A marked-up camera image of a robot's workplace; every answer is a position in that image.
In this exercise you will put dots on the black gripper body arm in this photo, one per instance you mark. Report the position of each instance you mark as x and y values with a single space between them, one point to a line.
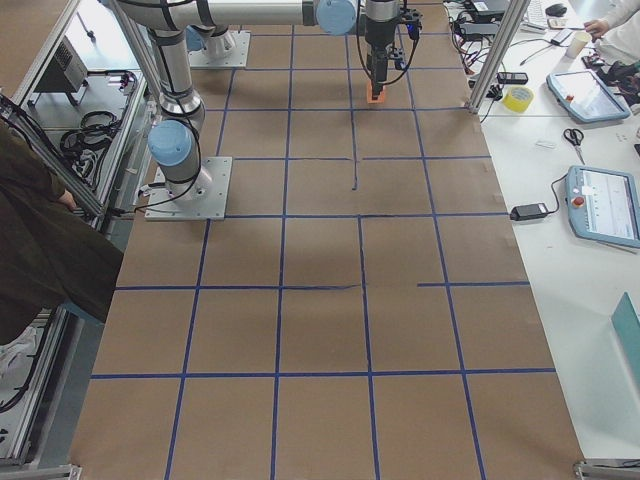
375 52

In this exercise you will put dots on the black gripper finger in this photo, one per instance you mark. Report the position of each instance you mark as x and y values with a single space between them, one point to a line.
377 90

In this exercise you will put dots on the orange foam cube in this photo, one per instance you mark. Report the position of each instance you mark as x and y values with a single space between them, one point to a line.
373 101

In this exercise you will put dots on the metal base plate arm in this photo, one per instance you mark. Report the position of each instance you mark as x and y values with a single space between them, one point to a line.
227 50
204 199

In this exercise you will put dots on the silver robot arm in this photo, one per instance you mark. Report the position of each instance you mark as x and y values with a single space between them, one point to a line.
375 22
158 40

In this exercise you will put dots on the black mobile phone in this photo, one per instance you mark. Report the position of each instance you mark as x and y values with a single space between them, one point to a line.
512 78

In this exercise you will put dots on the yellow tape roll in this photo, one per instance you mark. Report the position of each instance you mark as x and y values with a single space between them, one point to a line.
518 99

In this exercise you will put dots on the black power adapter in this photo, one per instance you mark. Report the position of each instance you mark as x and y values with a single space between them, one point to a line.
527 212

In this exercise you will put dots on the white paper cup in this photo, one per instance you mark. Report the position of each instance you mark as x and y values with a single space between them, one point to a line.
578 42

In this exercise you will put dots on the blue teach pendant far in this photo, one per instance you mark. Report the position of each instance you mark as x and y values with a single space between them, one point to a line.
586 98

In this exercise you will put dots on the blue teach pendant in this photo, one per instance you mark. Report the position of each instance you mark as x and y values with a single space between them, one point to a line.
603 205
586 98

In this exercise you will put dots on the brown paper mat blue grid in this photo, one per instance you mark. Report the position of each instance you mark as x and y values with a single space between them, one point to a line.
363 312

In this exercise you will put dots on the blue teach pendant near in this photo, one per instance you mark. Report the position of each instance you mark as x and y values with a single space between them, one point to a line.
603 205

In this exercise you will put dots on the teal folder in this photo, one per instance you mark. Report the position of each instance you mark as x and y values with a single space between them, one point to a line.
625 321

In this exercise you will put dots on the person in dark coat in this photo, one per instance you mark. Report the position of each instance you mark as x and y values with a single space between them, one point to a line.
49 256

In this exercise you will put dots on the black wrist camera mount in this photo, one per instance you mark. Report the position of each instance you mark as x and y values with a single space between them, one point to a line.
411 18

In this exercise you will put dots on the aluminium frame post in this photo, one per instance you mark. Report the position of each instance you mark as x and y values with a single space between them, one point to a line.
506 32

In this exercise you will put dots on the black handled scissors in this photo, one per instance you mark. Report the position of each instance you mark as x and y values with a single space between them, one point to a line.
575 137

